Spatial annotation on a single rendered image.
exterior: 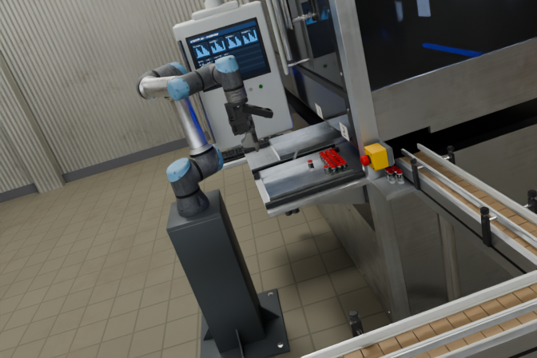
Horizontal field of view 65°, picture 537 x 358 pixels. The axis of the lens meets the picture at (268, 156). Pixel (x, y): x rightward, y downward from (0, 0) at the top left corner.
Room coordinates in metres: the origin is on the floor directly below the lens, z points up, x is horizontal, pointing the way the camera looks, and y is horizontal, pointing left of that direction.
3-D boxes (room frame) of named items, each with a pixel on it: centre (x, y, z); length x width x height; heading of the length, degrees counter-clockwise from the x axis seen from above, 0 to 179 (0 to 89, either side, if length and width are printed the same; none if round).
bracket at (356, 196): (1.48, -0.16, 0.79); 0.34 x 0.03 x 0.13; 95
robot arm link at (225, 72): (1.48, 0.05, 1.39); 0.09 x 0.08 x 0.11; 33
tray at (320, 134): (1.91, -0.21, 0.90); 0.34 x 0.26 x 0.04; 95
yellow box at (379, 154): (1.33, -0.37, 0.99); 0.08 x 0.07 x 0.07; 95
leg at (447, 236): (1.20, -0.52, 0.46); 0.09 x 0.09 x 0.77; 5
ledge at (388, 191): (1.32, -0.41, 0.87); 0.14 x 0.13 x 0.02; 95
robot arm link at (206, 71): (1.55, 0.12, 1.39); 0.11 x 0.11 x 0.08; 33
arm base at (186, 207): (1.77, 0.40, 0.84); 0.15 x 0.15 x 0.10
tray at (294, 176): (1.56, -0.12, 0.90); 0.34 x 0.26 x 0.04; 94
